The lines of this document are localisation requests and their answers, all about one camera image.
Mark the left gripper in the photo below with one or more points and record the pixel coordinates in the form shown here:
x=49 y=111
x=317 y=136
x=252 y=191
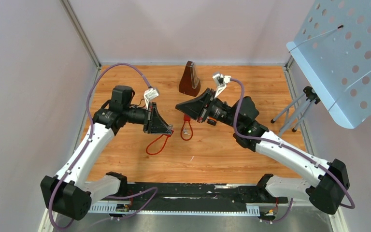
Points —
x=156 y=124

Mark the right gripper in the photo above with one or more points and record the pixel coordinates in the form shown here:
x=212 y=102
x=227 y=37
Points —
x=195 y=108

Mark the red cable lock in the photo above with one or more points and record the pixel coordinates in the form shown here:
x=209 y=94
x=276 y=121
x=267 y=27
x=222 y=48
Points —
x=158 y=144
x=186 y=125

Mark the orange black padlock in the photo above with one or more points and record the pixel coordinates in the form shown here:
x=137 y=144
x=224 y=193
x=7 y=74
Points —
x=212 y=122

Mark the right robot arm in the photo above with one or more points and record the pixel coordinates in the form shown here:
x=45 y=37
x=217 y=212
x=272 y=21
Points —
x=323 y=183

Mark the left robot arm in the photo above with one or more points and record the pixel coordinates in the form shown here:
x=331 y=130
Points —
x=67 y=192

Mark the silver keys of upper lock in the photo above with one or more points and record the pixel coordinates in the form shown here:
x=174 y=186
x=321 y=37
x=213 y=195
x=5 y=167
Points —
x=185 y=131

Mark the brown wooden metronome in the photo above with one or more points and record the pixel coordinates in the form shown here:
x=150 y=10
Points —
x=190 y=84

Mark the blue perforated metal stand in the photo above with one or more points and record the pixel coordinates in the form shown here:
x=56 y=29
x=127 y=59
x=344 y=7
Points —
x=333 y=51

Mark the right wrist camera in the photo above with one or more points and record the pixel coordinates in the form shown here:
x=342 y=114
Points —
x=221 y=82

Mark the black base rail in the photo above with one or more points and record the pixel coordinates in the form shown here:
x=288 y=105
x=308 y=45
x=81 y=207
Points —
x=148 y=192

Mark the white cable duct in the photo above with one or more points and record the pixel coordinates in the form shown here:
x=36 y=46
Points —
x=195 y=207

